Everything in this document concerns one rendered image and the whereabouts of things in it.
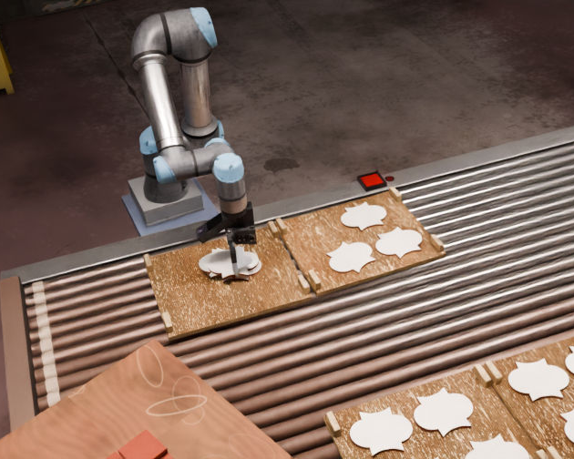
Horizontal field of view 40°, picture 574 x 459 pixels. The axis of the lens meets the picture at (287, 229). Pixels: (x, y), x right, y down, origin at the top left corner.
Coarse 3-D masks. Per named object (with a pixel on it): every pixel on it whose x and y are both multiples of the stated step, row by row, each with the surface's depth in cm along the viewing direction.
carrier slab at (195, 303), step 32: (160, 256) 235; (192, 256) 234; (288, 256) 231; (160, 288) 224; (192, 288) 223; (224, 288) 222; (256, 288) 221; (288, 288) 221; (192, 320) 213; (224, 320) 212
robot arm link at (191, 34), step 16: (160, 16) 217; (176, 16) 217; (192, 16) 218; (208, 16) 219; (176, 32) 216; (192, 32) 217; (208, 32) 219; (176, 48) 219; (192, 48) 221; (208, 48) 224; (192, 64) 225; (192, 80) 231; (208, 80) 235; (192, 96) 235; (208, 96) 238; (192, 112) 240; (208, 112) 242; (192, 128) 245; (208, 128) 246; (192, 144) 248
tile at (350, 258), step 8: (344, 248) 232; (352, 248) 231; (360, 248) 231; (368, 248) 231; (328, 256) 230; (336, 256) 229; (344, 256) 229; (352, 256) 229; (360, 256) 228; (368, 256) 228; (336, 264) 226; (344, 264) 226; (352, 264) 226; (360, 264) 225; (344, 272) 224
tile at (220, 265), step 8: (216, 256) 228; (224, 256) 228; (256, 256) 227; (208, 264) 226; (216, 264) 225; (224, 264) 225; (256, 264) 224; (216, 272) 223; (224, 272) 222; (232, 272) 222; (240, 272) 222
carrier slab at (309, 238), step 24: (384, 192) 254; (312, 216) 246; (336, 216) 245; (408, 216) 243; (288, 240) 237; (312, 240) 236; (336, 240) 236; (360, 240) 235; (312, 264) 228; (384, 264) 226; (408, 264) 226; (312, 288) 222; (336, 288) 220
